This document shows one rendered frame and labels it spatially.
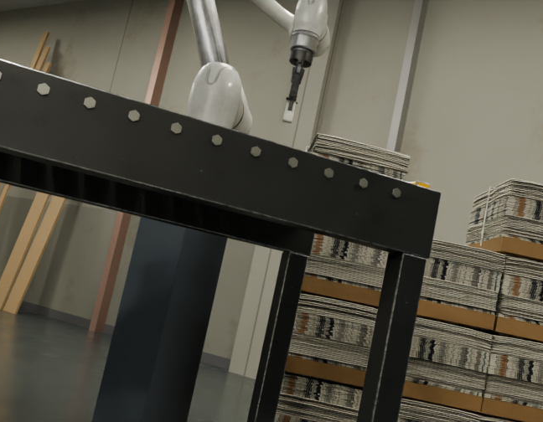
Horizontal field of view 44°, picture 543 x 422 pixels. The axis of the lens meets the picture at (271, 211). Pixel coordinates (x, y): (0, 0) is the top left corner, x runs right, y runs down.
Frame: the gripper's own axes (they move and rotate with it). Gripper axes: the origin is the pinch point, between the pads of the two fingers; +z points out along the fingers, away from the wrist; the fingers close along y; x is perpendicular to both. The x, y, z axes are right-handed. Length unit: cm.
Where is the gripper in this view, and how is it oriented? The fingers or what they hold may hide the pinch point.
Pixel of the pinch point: (289, 111)
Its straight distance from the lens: 221.5
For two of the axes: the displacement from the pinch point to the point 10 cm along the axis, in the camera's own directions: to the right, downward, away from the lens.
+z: -2.1, 9.7, -1.4
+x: -9.8, -2.2, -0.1
